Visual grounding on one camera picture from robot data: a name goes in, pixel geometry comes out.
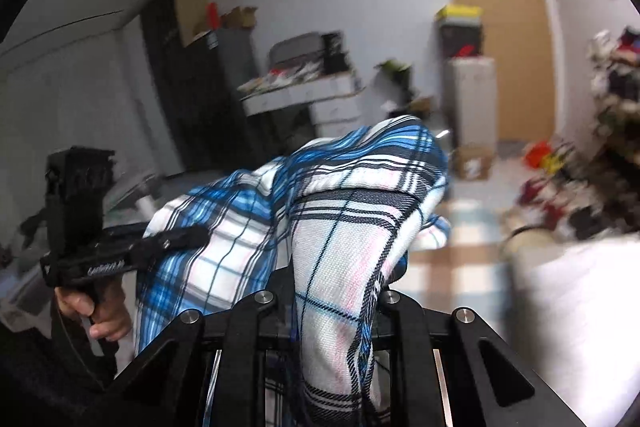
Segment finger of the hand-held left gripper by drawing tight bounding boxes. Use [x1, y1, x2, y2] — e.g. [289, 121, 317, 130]
[132, 226, 210, 261]

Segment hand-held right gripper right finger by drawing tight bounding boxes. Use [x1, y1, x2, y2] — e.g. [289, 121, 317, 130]
[372, 287, 551, 427]

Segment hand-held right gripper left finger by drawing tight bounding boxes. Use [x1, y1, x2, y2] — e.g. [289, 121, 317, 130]
[105, 257, 300, 427]

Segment blue plaid shirt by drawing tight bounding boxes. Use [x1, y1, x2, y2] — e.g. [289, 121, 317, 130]
[134, 114, 453, 427]

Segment person's left forearm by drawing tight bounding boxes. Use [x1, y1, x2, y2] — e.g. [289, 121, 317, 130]
[30, 307, 118, 408]

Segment person's left hand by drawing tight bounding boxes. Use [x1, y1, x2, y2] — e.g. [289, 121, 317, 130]
[55, 279, 132, 343]

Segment checked blanket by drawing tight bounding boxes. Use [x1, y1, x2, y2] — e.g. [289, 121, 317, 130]
[405, 202, 521, 323]

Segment dark wardrobe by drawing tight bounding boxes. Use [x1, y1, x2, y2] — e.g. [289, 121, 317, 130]
[140, 0, 261, 172]

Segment white pillow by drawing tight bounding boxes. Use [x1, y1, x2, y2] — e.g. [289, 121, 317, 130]
[510, 232, 640, 427]

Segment small wooden stool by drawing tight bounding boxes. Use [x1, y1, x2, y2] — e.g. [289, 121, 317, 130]
[452, 146, 493, 180]

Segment desk clutter pile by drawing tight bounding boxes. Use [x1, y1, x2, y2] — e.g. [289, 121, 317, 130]
[237, 62, 326, 95]

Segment pile of shoes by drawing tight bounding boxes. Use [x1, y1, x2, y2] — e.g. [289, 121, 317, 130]
[505, 137, 616, 243]

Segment grey tall cabinet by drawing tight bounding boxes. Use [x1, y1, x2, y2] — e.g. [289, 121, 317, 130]
[212, 27, 261, 108]

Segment white drawer desk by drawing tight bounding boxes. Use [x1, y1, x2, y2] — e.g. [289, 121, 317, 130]
[240, 72, 363, 140]

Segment grey arched mirror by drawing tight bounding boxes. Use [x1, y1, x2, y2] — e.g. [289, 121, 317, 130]
[267, 33, 326, 72]

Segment large flat cardboard box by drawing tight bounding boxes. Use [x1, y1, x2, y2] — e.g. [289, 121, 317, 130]
[172, 0, 210, 48]

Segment small open cardboard box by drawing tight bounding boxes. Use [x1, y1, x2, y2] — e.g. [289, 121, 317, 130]
[220, 6, 258, 30]

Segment black gift bag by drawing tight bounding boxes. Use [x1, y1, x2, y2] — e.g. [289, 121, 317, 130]
[322, 32, 351, 72]

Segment green flower bouquet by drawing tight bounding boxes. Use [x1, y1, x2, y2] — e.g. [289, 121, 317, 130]
[375, 59, 416, 102]

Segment black red shoe box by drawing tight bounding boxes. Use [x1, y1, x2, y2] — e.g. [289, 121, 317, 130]
[442, 39, 483, 60]

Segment wooden shoe rack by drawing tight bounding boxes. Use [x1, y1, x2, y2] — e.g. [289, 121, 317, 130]
[587, 27, 640, 208]

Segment wooden door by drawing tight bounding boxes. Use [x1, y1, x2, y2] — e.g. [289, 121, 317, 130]
[424, 0, 558, 142]

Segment row of sneakers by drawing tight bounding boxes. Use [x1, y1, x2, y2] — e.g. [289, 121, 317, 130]
[587, 24, 640, 132]

